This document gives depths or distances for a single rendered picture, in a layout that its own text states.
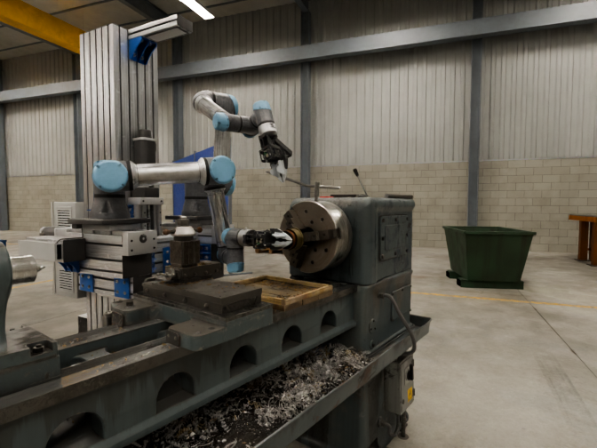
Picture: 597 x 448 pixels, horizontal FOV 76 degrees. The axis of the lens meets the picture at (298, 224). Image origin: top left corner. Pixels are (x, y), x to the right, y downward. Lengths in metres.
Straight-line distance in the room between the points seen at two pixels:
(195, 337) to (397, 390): 1.32
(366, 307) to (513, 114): 10.46
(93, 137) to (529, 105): 11.07
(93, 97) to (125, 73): 0.19
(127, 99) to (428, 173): 10.14
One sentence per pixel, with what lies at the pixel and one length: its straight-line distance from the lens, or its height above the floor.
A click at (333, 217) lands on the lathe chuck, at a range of 1.58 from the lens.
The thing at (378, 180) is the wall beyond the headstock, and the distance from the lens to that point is 11.64.
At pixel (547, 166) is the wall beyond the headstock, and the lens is 11.81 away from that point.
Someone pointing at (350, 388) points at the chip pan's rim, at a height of 0.55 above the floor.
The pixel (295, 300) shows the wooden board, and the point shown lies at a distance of 1.33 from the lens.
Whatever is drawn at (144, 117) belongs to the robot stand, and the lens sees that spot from 2.06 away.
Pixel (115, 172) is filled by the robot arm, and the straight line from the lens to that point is 1.54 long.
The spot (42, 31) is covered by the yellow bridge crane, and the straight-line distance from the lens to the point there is 13.75.
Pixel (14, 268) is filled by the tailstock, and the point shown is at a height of 1.09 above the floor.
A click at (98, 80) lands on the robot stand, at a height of 1.79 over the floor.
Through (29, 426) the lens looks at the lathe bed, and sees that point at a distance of 0.95.
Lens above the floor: 1.22
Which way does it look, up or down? 3 degrees down
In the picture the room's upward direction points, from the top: straight up
